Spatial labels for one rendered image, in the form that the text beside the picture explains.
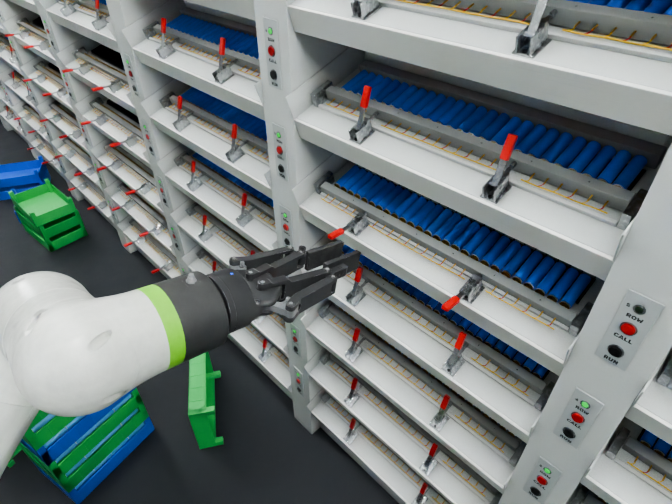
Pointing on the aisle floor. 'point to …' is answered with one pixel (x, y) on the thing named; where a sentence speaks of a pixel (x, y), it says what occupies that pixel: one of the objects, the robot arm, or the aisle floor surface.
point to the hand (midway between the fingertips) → (333, 260)
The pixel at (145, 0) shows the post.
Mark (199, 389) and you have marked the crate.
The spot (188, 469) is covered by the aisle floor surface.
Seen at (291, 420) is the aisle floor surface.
